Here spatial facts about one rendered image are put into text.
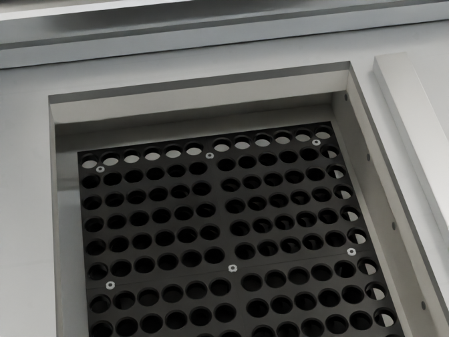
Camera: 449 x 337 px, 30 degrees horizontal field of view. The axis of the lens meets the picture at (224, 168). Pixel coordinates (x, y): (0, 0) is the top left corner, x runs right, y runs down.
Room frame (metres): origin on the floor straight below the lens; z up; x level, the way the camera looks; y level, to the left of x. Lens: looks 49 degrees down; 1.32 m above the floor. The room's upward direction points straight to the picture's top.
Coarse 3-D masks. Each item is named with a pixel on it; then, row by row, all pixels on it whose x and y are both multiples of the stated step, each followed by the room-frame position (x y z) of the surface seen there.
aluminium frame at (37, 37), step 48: (0, 0) 0.43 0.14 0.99; (48, 0) 0.43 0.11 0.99; (96, 0) 0.43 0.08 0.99; (144, 0) 0.43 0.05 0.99; (192, 0) 0.43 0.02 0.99; (240, 0) 0.44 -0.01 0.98; (288, 0) 0.44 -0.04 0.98; (336, 0) 0.45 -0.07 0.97; (384, 0) 0.46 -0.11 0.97; (432, 0) 0.46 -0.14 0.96; (0, 48) 0.42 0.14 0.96; (48, 48) 0.42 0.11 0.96; (96, 48) 0.42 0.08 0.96; (144, 48) 0.43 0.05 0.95
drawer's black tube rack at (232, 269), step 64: (128, 192) 0.35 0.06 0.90; (192, 192) 0.35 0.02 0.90; (256, 192) 0.35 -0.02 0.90; (320, 192) 0.35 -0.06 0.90; (128, 256) 0.30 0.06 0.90; (192, 256) 0.32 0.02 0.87; (256, 256) 0.30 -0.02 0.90; (320, 256) 0.30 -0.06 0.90; (128, 320) 0.25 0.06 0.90; (192, 320) 0.27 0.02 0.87; (256, 320) 0.25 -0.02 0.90; (320, 320) 0.25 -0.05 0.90
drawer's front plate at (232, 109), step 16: (304, 96) 0.49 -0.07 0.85; (320, 96) 0.49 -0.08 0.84; (160, 112) 0.47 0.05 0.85; (176, 112) 0.47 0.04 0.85; (192, 112) 0.48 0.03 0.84; (208, 112) 0.48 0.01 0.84; (224, 112) 0.48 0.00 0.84; (240, 112) 0.48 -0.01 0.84; (64, 128) 0.46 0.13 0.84; (80, 128) 0.46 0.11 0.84; (96, 128) 0.46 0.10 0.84; (112, 128) 0.47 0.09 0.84
